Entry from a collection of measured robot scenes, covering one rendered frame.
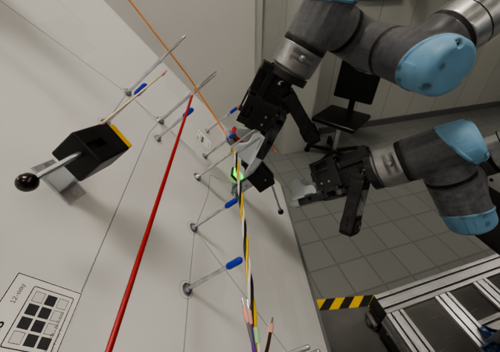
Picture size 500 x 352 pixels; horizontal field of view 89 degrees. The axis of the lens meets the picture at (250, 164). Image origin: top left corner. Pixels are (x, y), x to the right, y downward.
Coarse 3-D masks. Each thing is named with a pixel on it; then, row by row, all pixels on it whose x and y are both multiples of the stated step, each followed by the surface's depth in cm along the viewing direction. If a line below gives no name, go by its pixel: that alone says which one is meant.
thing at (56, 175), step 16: (96, 128) 23; (64, 144) 21; (80, 144) 21; (96, 144) 23; (112, 144) 24; (64, 160) 20; (80, 160) 22; (96, 160) 21; (112, 160) 24; (32, 176) 18; (48, 176) 24; (64, 176) 24; (80, 176) 22; (64, 192) 25; (80, 192) 26
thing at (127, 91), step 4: (184, 36) 41; (180, 40) 39; (176, 44) 40; (172, 48) 40; (168, 52) 40; (164, 56) 40; (160, 60) 41; (156, 64) 42; (152, 68) 42; (148, 72) 42; (144, 76) 43; (140, 80) 43; (132, 84) 44; (136, 84) 43; (132, 88) 44; (124, 92) 43; (128, 92) 44; (128, 96) 44
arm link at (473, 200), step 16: (480, 176) 41; (432, 192) 44; (448, 192) 41; (464, 192) 40; (480, 192) 40; (448, 208) 43; (464, 208) 41; (480, 208) 41; (448, 224) 45; (464, 224) 42; (480, 224) 41; (496, 224) 42
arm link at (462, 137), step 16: (432, 128) 42; (448, 128) 40; (464, 128) 38; (400, 144) 44; (416, 144) 42; (432, 144) 40; (448, 144) 39; (464, 144) 38; (480, 144) 37; (400, 160) 43; (416, 160) 41; (432, 160) 40; (448, 160) 39; (464, 160) 38; (480, 160) 38; (416, 176) 43; (432, 176) 42; (448, 176) 40; (464, 176) 40
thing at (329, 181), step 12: (336, 156) 52; (348, 156) 52; (360, 156) 49; (312, 168) 53; (324, 168) 51; (336, 168) 50; (348, 168) 50; (360, 168) 50; (372, 168) 46; (312, 180) 53; (324, 180) 52; (336, 180) 50; (348, 180) 50; (372, 180) 46; (324, 192) 51; (336, 192) 49
